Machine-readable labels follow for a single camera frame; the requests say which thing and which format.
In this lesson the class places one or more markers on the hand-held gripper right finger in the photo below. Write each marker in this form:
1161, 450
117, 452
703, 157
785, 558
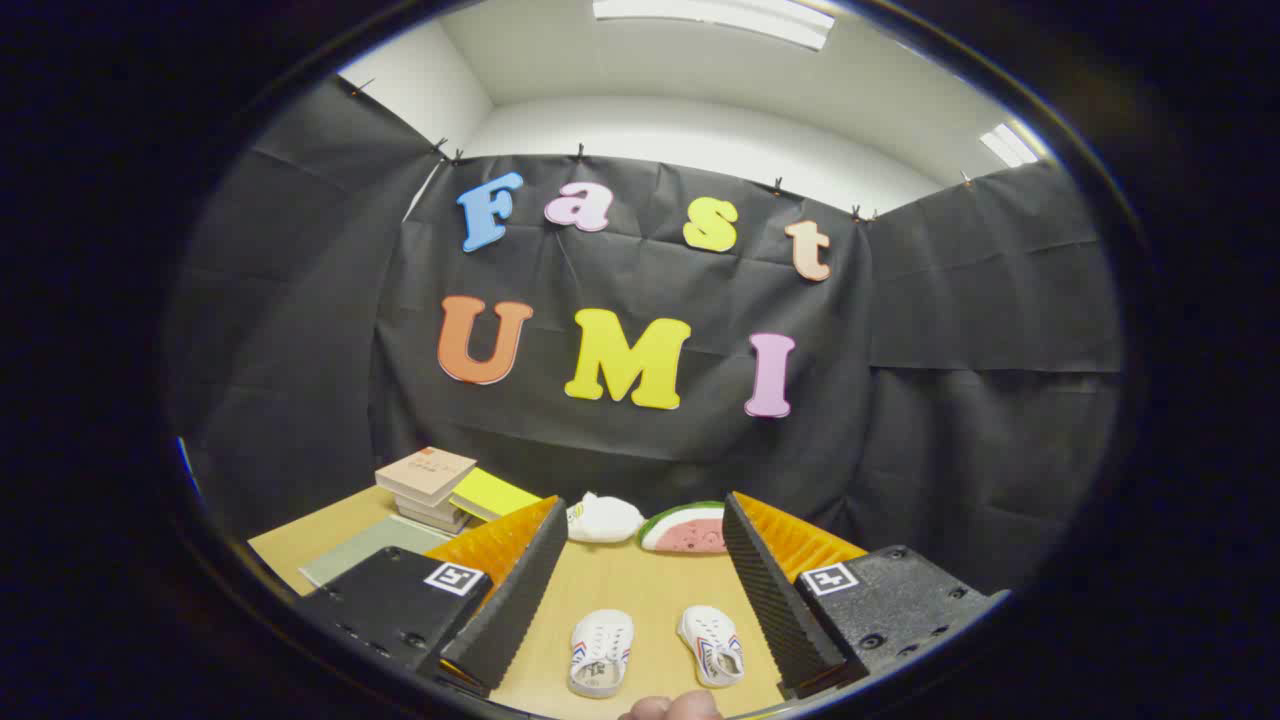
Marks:
770, 600

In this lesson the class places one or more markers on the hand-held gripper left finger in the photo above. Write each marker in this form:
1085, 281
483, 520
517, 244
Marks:
510, 610

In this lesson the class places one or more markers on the white canvas shoe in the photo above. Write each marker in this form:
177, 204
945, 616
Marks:
712, 645
600, 650

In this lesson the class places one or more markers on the green fabric storage box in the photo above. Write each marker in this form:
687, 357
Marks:
370, 550

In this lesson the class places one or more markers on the watermelon slice plush toy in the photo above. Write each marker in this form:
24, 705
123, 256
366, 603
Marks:
685, 535

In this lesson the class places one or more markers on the yellow book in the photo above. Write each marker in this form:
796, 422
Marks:
490, 493

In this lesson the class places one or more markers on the stack of pale books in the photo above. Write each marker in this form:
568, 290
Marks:
435, 515

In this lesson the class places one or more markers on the white plush toy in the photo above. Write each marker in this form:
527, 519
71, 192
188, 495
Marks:
605, 520

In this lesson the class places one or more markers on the beige book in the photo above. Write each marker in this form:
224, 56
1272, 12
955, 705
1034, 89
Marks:
425, 472

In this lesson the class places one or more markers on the black backdrop cloth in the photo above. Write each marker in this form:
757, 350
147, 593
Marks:
950, 450

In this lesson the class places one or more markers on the small ceiling light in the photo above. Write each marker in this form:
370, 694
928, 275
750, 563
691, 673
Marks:
1010, 145

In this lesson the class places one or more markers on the long ceiling light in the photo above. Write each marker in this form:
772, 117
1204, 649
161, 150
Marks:
715, 18

